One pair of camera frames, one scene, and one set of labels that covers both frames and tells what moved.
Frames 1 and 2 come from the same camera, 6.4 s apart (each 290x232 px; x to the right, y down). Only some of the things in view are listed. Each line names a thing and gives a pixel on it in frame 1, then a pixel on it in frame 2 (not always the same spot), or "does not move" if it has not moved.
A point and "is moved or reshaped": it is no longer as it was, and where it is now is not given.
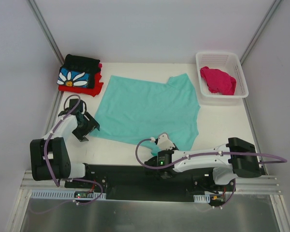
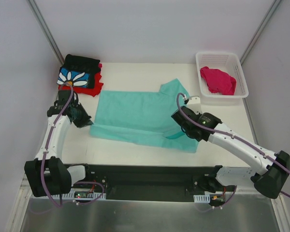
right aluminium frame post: x=276 y=4 does not move
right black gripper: x=149 y=164 to x=180 y=124
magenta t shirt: x=218 y=81 does not move
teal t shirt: x=137 y=111 is moved or reshaped
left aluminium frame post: x=47 y=31 does not move
